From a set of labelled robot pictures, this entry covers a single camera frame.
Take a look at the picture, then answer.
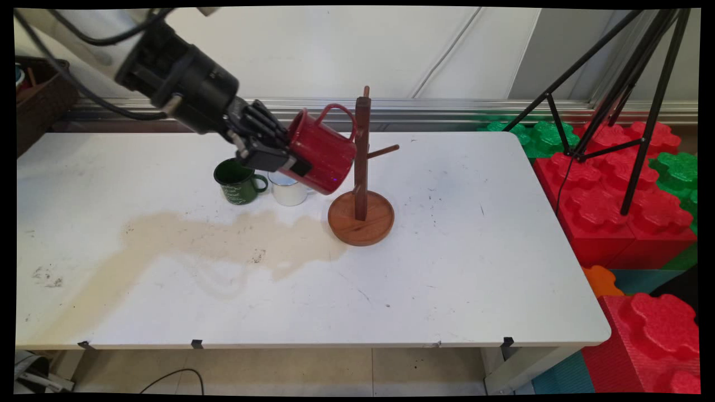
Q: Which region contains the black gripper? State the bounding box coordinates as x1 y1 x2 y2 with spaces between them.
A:
161 47 313 179

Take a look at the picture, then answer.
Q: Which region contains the red enamel mug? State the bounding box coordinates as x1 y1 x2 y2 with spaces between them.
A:
287 103 359 196

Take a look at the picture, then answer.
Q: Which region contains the dark green mug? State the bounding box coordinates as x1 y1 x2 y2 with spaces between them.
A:
213 158 269 206

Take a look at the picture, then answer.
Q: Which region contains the white enamel mug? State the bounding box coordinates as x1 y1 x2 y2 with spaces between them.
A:
268 170 314 208

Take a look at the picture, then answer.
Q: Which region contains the wooden mug tree stand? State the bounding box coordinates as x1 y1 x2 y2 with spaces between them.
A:
327 85 401 247

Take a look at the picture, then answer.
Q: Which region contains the brown storage box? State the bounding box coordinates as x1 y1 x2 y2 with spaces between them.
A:
15 55 80 158

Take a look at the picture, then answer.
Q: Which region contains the green foam block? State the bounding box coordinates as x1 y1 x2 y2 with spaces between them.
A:
478 119 580 160
648 151 699 235

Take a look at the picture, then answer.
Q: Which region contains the grey floor equipment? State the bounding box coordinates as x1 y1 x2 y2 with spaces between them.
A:
14 351 77 395

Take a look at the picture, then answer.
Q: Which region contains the large red foam block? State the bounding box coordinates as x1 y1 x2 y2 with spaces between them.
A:
532 120 699 270
581 292 702 395

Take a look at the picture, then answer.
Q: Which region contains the orange foam block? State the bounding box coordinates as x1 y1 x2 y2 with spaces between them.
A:
581 265 625 299

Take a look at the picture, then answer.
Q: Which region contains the teal foam mat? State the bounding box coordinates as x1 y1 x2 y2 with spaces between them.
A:
531 351 596 395

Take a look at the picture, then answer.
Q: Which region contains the aluminium wall rail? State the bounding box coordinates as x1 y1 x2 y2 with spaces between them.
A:
71 97 699 127

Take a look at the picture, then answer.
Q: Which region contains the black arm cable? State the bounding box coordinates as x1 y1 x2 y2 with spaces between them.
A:
14 8 175 122

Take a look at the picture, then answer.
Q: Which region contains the black floor cable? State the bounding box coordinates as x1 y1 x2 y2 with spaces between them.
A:
139 368 205 395

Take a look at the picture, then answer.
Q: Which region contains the black camera tripod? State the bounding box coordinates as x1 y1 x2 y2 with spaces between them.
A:
502 8 693 217

